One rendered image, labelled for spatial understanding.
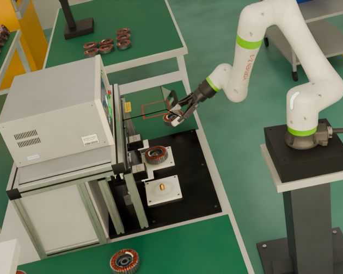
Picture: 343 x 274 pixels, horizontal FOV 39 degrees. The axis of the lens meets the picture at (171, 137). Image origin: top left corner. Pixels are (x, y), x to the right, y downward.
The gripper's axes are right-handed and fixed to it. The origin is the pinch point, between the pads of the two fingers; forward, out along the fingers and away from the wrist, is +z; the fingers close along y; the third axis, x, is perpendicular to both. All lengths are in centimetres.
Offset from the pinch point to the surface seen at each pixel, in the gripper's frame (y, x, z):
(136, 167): -51, 18, 13
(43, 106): -55, 66, 16
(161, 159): -32.6, 3.5, 9.8
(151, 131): 2.8, 0.5, 15.3
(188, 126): -1.1, -9.4, -1.6
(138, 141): -30.9, 17.5, 11.4
